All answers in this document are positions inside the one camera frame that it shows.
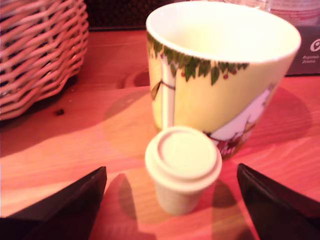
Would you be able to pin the white coffee capsule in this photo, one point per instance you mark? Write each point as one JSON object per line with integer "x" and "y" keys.
{"x": 182, "y": 170}

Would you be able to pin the silver tin with label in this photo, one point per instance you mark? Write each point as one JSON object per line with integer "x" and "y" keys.
{"x": 295, "y": 10}

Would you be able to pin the yellow cartoon mug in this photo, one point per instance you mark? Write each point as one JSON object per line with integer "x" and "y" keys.
{"x": 220, "y": 95}

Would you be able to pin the long grey cardboard box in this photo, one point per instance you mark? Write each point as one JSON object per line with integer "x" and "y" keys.
{"x": 307, "y": 50}

